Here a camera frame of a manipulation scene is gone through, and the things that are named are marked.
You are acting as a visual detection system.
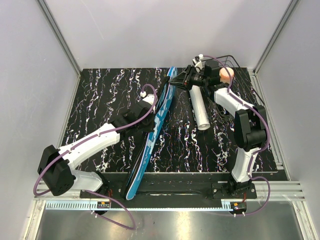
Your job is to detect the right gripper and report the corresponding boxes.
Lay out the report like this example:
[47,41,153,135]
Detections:
[168,65,208,91]

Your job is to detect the white shuttlecock tube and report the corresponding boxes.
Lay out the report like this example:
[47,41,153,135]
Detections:
[189,85,211,131]

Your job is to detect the blue racket bag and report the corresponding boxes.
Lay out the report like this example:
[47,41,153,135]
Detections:
[123,81,176,200]

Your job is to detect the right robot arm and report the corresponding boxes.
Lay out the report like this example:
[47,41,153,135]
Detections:
[168,62,270,199]

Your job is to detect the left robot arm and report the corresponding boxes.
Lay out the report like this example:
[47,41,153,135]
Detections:
[37,93,158,198]

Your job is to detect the pink cup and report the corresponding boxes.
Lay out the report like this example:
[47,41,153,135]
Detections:
[219,67,235,84]

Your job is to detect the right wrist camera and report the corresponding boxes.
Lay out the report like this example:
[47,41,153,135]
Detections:
[192,54,204,73]

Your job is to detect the black wire basket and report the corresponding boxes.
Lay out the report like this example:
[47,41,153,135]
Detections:
[208,54,265,124]

